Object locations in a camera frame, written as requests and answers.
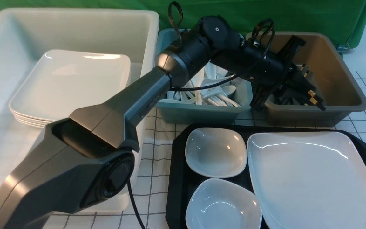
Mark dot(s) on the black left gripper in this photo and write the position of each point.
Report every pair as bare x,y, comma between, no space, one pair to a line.
276,74

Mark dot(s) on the lower stacked white plates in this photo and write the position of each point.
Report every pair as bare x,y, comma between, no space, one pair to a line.
31,121

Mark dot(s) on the large white rice plate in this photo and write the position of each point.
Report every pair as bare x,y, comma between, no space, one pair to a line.
308,180

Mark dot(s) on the pile of white spoons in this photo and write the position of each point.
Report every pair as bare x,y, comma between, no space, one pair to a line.
203,89

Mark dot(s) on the black chopstick pair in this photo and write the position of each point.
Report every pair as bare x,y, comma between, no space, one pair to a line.
313,97

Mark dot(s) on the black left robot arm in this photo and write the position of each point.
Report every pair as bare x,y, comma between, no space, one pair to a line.
87,158

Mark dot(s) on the white bowl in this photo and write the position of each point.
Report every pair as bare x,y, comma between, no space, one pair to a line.
220,204
216,152

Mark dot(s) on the large white plastic bin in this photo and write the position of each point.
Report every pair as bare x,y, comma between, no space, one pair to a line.
28,33

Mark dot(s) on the top stacked white square plate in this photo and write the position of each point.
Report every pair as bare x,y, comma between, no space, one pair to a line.
63,81

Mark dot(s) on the teal plastic spoon bin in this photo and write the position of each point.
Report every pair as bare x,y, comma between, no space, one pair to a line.
190,113

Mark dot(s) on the brown plastic chopstick bin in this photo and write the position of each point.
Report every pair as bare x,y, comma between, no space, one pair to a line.
329,74

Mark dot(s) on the black serving tray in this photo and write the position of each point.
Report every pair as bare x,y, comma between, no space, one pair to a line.
183,181

